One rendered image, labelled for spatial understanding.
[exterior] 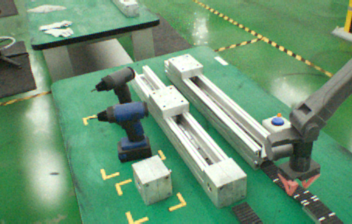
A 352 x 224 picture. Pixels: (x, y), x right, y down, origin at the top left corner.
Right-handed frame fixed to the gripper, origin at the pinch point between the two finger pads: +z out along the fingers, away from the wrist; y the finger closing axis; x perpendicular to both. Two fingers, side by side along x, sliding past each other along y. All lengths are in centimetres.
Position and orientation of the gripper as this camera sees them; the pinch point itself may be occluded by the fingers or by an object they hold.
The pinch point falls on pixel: (297, 188)
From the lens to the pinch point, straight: 113.7
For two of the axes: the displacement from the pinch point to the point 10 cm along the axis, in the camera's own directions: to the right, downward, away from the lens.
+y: -9.0, 3.0, -3.2
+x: 4.2, 4.4, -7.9
